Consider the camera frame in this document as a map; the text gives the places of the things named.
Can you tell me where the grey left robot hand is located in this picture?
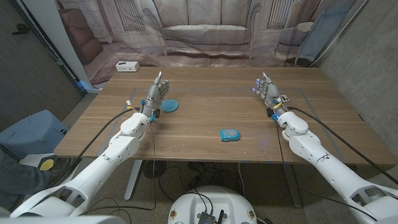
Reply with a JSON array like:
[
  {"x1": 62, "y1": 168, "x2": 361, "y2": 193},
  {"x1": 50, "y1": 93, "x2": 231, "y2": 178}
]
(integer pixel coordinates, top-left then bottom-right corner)
[{"x1": 139, "y1": 71, "x2": 170, "y2": 121}]

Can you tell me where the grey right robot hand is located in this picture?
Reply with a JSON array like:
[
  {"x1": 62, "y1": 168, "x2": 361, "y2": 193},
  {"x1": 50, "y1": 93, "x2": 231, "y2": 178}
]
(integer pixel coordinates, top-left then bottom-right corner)
[{"x1": 252, "y1": 72, "x2": 289, "y2": 118}]

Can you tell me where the blue round dish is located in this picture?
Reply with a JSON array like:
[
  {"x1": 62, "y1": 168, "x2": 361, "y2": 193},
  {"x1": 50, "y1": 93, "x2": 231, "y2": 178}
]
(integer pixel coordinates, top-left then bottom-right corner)
[{"x1": 160, "y1": 99, "x2": 180, "y2": 113}]

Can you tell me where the teal flip phone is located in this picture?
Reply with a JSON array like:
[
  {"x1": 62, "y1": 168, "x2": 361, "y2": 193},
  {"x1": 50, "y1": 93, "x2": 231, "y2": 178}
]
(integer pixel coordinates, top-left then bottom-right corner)
[{"x1": 220, "y1": 129, "x2": 241, "y2": 142}]

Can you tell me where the white power box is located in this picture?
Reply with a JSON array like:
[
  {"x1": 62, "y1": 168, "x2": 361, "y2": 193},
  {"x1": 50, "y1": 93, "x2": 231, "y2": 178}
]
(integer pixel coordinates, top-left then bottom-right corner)
[{"x1": 115, "y1": 61, "x2": 140, "y2": 73}]

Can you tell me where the black round floor fan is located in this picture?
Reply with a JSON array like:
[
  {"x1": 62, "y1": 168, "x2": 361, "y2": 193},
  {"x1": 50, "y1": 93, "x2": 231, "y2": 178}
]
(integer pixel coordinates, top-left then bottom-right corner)
[{"x1": 142, "y1": 160, "x2": 168, "y2": 180}]

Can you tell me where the white table leg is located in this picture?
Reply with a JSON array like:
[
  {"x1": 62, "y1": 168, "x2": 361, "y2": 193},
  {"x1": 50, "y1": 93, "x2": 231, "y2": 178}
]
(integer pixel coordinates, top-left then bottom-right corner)
[
  {"x1": 124, "y1": 160, "x2": 144, "y2": 202},
  {"x1": 282, "y1": 163, "x2": 303, "y2": 208}
]

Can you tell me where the printed sofa room backdrop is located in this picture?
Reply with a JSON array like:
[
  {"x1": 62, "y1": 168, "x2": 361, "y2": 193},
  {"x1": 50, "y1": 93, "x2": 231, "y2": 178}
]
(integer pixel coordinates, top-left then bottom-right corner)
[{"x1": 55, "y1": 0, "x2": 368, "y2": 86}]

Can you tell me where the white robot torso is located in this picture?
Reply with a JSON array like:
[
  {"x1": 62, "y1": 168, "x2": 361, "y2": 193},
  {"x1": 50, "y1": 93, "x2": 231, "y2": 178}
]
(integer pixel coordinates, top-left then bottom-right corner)
[{"x1": 167, "y1": 185, "x2": 258, "y2": 224}]

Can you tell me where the blue grey plastic bin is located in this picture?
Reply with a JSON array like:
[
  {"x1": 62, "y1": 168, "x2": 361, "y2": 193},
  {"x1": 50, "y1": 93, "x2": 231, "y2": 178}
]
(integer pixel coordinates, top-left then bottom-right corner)
[{"x1": 0, "y1": 109, "x2": 69, "y2": 159}]

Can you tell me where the white yellow foot pedal unit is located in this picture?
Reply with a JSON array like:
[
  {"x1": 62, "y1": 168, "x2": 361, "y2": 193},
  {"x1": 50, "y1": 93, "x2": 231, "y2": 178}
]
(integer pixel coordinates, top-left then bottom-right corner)
[{"x1": 20, "y1": 152, "x2": 60, "y2": 172}]

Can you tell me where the black electronics module with antenna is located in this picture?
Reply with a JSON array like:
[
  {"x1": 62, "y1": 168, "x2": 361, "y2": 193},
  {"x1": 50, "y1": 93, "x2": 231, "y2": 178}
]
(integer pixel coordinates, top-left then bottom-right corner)
[{"x1": 197, "y1": 210, "x2": 225, "y2": 224}]

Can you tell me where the person in blue jeans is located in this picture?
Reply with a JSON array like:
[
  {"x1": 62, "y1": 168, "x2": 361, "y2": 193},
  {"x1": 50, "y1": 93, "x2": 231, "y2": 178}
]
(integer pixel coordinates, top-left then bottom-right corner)
[{"x1": 0, "y1": 146, "x2": 52, "y2": 210}]

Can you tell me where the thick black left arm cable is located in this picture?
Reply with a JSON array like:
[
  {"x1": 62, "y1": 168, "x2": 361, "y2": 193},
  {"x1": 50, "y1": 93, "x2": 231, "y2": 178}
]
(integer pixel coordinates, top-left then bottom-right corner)
[{"x1": 46, "y1": 107, "x2": 141, "y2": 190}]

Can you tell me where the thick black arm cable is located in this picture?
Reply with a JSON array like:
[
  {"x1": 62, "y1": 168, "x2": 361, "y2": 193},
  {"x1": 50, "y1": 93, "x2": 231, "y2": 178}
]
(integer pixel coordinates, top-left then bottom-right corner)
[
  {"x1": 287, "y1": 106, "x2": 398, "y2": 185},
  {"x1": 46, "y1": 107, "x2": 141, "y2": 190}
]

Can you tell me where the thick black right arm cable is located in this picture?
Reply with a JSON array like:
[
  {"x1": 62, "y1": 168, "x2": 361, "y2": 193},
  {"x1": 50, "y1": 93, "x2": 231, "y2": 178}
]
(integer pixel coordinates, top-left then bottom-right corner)
[{"x1": 287, "y1": 106, "x2": 398, "y2": 185}]

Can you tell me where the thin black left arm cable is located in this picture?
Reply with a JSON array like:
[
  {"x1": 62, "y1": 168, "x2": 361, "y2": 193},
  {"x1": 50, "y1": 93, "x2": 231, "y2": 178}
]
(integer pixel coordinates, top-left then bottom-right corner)
[{"x1": 79, "y1": 120, "x2": 157, "y2": 216}]

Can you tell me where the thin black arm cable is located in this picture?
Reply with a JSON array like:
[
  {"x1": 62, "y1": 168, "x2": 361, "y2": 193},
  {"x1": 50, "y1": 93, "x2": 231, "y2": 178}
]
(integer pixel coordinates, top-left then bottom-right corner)
[
  {"x1": 79, "y1": 120, "x2": 157, "y2": 216},
  {"x1": 274, "y1": 119, "x2": 379, "y2": 222}
]

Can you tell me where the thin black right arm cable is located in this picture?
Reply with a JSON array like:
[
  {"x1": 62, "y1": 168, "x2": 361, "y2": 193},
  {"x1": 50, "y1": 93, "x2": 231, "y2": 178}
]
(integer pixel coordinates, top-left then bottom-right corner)
[{"x1": 274, "y1": 119, "x2": 379, "y2": 222}]

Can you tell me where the black floor cable bundle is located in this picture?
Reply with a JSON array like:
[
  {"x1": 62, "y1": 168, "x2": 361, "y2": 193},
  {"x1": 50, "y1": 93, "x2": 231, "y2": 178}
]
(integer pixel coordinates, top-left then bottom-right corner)
[{"x1": 158, "y1": 161, "x2": 239, "y2": 203}]

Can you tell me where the black door frame strip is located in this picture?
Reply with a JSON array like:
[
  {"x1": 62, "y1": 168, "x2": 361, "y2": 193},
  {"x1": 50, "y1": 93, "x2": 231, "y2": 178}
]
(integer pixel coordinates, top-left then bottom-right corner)
[{"x1": 9, "y1": 0, "x2": 88, "y2": 96}]

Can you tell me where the black door handle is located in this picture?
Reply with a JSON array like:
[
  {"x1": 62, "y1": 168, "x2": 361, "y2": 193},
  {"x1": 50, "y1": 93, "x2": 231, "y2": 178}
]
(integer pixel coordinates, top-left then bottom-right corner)
[{"x1": 12, "y1": 23, "x2": 31, "y2": 35}]

